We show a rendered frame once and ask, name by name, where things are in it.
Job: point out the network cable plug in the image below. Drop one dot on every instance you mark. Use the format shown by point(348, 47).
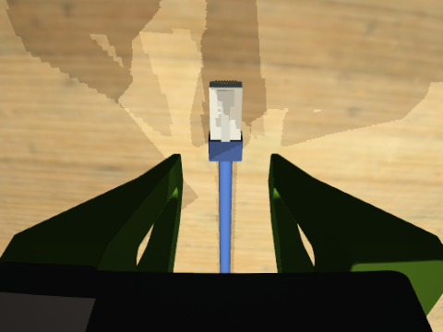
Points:
point(225, 135)

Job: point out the blue cable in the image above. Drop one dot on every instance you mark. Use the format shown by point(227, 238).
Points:
point(225, 214)

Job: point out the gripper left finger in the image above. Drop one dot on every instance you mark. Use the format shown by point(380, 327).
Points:
point(106, 231)

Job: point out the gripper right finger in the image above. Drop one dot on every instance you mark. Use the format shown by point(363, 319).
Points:
point(347, 234)

